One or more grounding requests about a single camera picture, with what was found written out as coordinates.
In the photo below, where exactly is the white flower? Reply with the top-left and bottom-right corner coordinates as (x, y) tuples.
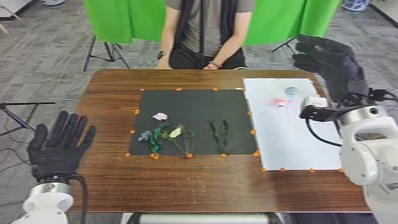
(162, 124), (197, 158)

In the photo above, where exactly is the pink flower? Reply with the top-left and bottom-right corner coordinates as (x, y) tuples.
(148, 112), (172, 158)
(268, 97), (293, 128)

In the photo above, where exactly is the black tripod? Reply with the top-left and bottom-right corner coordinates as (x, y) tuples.
(0, 100), (59, 137)

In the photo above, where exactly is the black backdrop stand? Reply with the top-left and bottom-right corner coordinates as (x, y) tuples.
(270, 36), (299, 54)
(82, 34), (133, 73)

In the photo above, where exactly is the dark mat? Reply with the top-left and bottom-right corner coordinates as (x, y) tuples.
(126, 88), (261, 158)

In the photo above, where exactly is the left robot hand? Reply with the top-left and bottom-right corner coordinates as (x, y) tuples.
(27, 110), (98, 183)

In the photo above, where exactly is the black cable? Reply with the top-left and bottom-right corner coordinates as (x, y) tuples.
(304, 117), (345, 148)

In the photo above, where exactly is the blue and white vase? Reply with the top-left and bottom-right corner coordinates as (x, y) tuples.
(341, 0), (373, 13)
(39, 0), (69, 8)

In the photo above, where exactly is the white sheet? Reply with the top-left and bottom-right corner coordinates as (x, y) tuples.
(242, 77), (347, 172)

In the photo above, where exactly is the pale grey bar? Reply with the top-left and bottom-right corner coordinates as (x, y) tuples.
(126, 212), (286, 224)

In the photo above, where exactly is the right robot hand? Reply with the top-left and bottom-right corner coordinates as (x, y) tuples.
(291, 34), (371, 101)

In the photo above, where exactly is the green sprig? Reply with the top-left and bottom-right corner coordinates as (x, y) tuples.
(208, 119), (233, 157)

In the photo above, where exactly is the person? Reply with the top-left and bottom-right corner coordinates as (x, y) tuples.
(155, 0), (258, 71)

